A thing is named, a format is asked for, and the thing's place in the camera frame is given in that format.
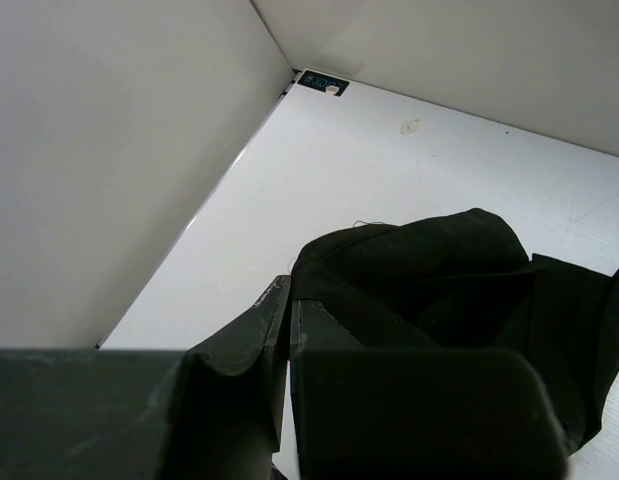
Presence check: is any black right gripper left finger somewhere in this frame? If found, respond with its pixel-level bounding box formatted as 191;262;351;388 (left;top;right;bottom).
0;276;291;479

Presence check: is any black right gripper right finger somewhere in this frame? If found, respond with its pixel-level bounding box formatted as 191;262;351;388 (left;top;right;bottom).
290;301;568;479

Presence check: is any black pleated skirt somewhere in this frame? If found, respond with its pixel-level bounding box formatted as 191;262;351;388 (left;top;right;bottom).
292;208;619;451

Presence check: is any small tape scrap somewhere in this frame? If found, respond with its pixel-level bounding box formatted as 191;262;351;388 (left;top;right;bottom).
400;119;420;135

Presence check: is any left blue corner label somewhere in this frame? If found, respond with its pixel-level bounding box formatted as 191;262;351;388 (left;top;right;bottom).
296;70;350;97

